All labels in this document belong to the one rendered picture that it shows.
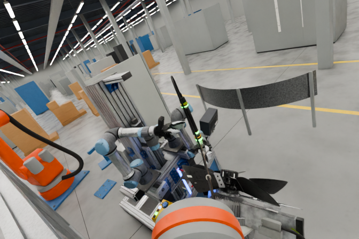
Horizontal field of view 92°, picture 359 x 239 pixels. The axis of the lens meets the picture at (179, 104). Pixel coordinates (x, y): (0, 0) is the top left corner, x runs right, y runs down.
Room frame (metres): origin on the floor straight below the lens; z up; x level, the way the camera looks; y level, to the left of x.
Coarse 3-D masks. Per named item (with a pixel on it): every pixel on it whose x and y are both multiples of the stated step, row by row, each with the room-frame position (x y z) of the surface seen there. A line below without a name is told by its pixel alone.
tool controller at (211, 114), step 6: (210, 108) 1.74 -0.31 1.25; (204, 114) 1.67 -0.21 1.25; (210, 114) 1.64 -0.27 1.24; (216, 114) 1.68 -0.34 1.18; (204, 120) 1.57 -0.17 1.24; (210, 120) 1.56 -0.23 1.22; (216, 120) 1.69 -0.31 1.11; (204, 126) 1.56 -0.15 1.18; (210, 126) 1.55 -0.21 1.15; (204, 132) 1.58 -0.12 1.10; (210, 132) 1.56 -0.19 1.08
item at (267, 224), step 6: (264, 222) 0.54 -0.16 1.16; (270, 222) 0.53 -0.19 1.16; (276, 222) 0.52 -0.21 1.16; (264, 228) 0.52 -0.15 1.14; (270, 228) 0.51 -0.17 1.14; (276, 228) 0.50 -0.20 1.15; (264, 234) 0.51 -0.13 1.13; (270, 234) 0.49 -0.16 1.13; (276, 234) 0.48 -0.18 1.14; (282, 234) 0.49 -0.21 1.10
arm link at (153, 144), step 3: (153, 138) 1.08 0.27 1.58; (156, 138) 1.10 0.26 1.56; (159, 138) 1.14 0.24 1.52; (147, 141) 1.07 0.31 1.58; (150, 141) 1.06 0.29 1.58; (153, 141) 1.07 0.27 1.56; (156, 141) 1.08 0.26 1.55; (147, 144) 1.08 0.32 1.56; (150, 144) 1.06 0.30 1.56; (153, 144) 1.06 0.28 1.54; (156, 144) 1.07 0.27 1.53; (150, 147) 1.07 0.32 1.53; (153, 147) 1.06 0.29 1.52; (156, 147) 1.07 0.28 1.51; (153, 150) 1.07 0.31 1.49
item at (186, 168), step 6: (186, 168) 0.84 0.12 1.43; (192, 168) 0.85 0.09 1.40; (198, 168) 0.86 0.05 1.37; (186, 174) 0.78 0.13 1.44; (192, 174) 0.79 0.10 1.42; (198, 174) 0.80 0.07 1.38; (204, 174) 0.81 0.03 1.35; (210, 174) 0.83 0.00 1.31; (192, 180) 0.74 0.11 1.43; (198, 180) 0.75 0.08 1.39; (204, 180) 0.76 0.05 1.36; (216, 180) 0.80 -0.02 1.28; (198, 186) 0.70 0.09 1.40; (204, 186) 0.72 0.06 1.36; (216, 186) 0.76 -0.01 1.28
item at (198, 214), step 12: (180, 204) 0.21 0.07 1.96; (192, 204) 0.20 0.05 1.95; (204, 204) 0.20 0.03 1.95; (216, 204) 0.20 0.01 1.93; (168, 216) 0.19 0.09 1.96; (180, 216) 0.18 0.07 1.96; (192, 216) 0.18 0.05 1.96; (204, 216) 0.17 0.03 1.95; (216, 216) 0.17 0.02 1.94; (228, 216) 0.18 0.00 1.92; (156, 228) 0.19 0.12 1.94; (168, 228) 0.18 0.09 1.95; (180, 228) 0.17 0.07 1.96; (192, 228) 0.16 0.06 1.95; (204, 228) 0.16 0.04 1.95; (216, 228) 0.16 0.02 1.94; (228, 228) 0.16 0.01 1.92; (240, 228) 0.17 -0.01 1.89
